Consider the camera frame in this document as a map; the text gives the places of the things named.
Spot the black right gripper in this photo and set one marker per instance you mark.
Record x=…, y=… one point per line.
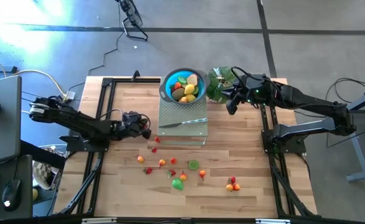
x=250, y=88

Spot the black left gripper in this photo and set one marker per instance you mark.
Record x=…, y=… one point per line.
x=132, y=124

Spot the toy kiwi half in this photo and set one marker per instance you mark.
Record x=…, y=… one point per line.
x=196, y=90
x=193, y=165

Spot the silver table knife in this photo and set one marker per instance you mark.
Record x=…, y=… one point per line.
x=182, y=123

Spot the pointed yellow toy lemon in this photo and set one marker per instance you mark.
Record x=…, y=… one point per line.
x=189, y=89

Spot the red toy apple half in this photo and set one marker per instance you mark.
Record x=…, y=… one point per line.
x=192, y=79

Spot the small orange toy fruit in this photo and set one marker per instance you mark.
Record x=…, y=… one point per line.
x=229, y=187
x=183, y=99

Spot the blue collapsible colander bowl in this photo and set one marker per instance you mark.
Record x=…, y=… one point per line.
x=169, y=81

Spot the red orange toy persimmon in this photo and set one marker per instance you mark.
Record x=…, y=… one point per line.
x=202, y=173

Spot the red orange toy fruit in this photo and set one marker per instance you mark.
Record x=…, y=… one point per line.
x=237, y=187

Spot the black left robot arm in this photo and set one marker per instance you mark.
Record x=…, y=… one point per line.
x=76, y=123

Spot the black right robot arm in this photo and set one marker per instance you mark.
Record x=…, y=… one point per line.
x=309, y=102

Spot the potted green plant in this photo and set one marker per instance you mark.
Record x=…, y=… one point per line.
x=219, y=90

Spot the orange toy peach with stem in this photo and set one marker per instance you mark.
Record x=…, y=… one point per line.
x=162, y=162

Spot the red toy tomato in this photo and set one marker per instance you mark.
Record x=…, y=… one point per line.
x=173, y=160

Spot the orange yellow toy pear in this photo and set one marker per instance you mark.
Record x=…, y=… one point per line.
x=183, y=176

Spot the green toy pear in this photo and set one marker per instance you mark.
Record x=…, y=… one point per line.
x=178, y=183

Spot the grey power adapter box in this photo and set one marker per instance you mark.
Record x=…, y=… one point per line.
x=70, y=95

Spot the beige checkered cushion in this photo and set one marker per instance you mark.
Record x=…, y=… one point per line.
x=43, y=174

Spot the black floor fan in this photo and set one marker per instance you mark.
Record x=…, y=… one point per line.
x=132, y=14

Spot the small yellow object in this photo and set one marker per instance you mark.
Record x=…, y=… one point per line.
x=35, y=194

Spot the black desk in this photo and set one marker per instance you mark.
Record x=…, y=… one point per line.
x=23, y=174

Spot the grey desk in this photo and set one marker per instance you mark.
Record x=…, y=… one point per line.
x=2, y=133

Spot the black computer mouse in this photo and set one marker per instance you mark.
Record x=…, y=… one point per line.
x=11, y=193

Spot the grey floor bar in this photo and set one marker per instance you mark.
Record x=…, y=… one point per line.
x=2, y=69

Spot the black clamp mount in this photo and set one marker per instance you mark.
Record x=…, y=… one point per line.
x=135, y=76

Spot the black aluminium table frame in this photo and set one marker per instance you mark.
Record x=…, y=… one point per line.
x=264, y=140

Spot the silver metal bracket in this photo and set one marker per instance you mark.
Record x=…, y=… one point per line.
x=99, y=221
x=274, y=221

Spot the blue grey table frame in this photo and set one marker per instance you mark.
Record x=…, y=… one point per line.
x=358, y=146

